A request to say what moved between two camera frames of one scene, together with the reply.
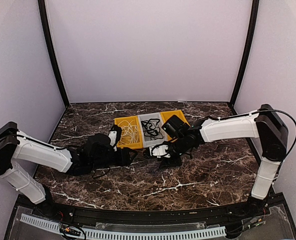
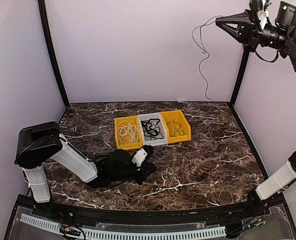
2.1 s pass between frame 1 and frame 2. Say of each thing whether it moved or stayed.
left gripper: moved
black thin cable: stayed
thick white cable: stayed
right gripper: moved
